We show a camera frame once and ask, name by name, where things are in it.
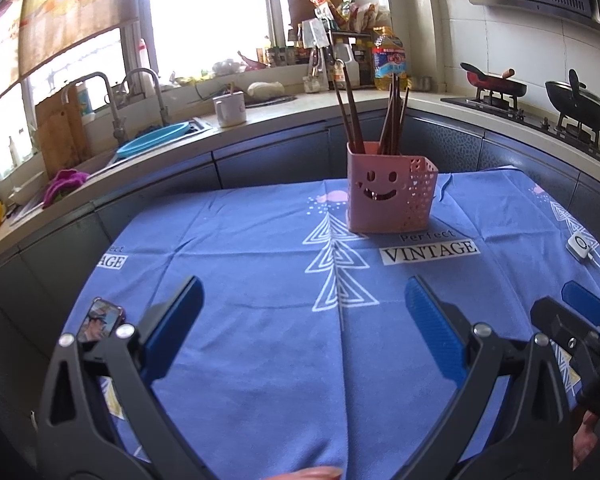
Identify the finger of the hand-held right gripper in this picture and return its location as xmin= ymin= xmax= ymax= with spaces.
xmin=530 ymin=296 xmax=600 ymax=361
xmin=561 ymin=281 xmax=600 ymax=333

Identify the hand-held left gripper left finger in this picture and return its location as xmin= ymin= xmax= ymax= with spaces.
xmin=35 ymin=275 xmax=216 ymax=480

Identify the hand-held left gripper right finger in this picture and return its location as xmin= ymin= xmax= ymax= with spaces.
xmin=404 ymin=275 xmax=588 ymax=480

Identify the pink plastic utensil holder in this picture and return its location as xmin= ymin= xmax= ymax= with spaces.
xmin=346 ymin=141 xmax=439 ymax=234

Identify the bundle of brown chopsticks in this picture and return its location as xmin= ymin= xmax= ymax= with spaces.
xmin=334 ymin=62 xmax=411 ymax=157

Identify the person's right hand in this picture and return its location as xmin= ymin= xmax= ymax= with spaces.
xmin=572 ymin=410 xmax=600 ymax=471

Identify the person's left hand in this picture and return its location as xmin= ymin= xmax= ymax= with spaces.
xmin=267 ymin=466 xmax=343 ymax=480

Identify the small white device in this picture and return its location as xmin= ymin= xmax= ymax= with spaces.
xmin=566 ymin=233 xmax=595 ymax=262

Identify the smartphone with photo case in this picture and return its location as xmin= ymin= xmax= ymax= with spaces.
xmin=77 ymin=298 xmax=126 ymax=343

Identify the blue printed tablecloth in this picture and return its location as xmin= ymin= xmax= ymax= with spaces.
xmin=62 ymin=165 xmax=600 ymax=480

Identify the magenta cloth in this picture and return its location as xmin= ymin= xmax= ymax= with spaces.
xmin=42 ymin=169 xmax=91 ymax=209

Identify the blue plastic basin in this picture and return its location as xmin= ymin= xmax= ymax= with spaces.
xmin=116 ymin=121 xmax=191 ymax=159

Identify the black wok with lid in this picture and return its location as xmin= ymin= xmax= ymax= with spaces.
xmin=545 ymin=70 xmax=600 ymax=131

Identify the black gas stove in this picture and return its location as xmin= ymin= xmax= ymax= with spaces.
xmin=440 ymin=95 xmax=600 ymax=171

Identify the wooden cutting board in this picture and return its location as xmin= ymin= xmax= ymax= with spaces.
xmin=35 ymin=85 xmax=91 ymax=181

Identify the white mug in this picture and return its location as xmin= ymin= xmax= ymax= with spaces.
xmin=213 ymin=91 xmax=247 ymax=128

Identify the blue white dish soap bottle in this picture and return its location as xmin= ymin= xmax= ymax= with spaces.
xmin=75 ymin=82 xmax=96 ymax=121

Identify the black round mat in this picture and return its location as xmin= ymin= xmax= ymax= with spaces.
xmin=244 ymin=94 xmax=298 ymax=108

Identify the yellow cooking oil bottle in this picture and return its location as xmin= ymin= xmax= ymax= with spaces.
xmin=371 ymin=27 xmax=408 ymax=92

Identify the white plastic bag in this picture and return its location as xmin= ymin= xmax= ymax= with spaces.
xmin=211 ymin=59 xmax=248 ymax=76

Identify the black metal spice rack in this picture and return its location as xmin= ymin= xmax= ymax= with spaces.
xmin=330 ymin=30 xmax=376 ymax=88

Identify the white plastic jug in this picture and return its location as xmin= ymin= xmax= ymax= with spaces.
xmin=332 ymin=42 xmax=356 ymax=88

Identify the row of spice bottles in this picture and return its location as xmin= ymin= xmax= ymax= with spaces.
xmin=256 ymin=45 xmax=311 ymax=67

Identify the steel cleaver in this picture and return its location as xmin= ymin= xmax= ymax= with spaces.
xmin=301 ymin=19 xmax=331 ymax=50

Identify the white packaged food bag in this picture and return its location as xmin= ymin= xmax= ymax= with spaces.
xmin=355 ymin=2 xmax=393 ymax=31

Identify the green snack bag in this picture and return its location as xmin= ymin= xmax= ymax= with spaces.
xmin=337 ymin=1 xmax=357 ymax=31

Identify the orange printed window blind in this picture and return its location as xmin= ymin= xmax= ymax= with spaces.
xmin=0 ymin=0 xmax=141 ymax=111

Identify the yellow red snack bag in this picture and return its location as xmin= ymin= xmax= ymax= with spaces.
xmin=310 ymin=0 xmax=338 ymax=21

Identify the red pan with wooden handle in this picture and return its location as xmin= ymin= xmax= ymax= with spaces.
xmin=460 ymin=62 xmax=528 ymax=98

